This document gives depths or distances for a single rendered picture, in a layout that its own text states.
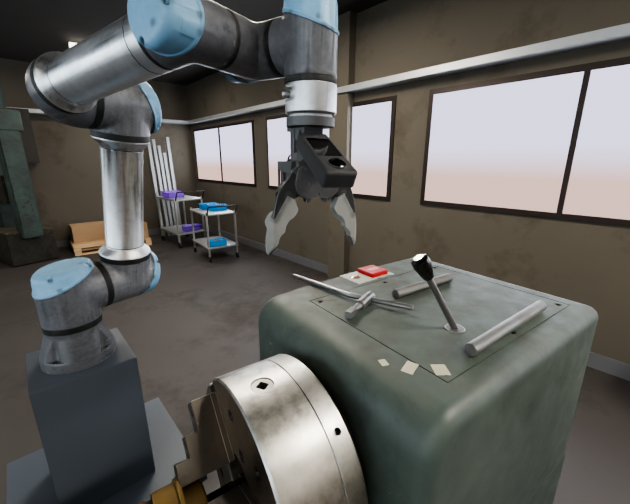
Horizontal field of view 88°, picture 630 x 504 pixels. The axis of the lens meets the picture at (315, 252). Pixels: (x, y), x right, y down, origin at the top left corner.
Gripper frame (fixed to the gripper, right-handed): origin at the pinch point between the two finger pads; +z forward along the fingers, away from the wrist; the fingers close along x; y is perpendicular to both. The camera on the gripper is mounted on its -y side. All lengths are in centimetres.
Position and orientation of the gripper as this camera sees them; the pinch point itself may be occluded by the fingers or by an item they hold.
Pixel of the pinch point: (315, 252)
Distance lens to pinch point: 52.2
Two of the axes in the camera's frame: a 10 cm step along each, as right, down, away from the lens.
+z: -0.1, 9.6, 2.7
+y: -4.3, -2.5, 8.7
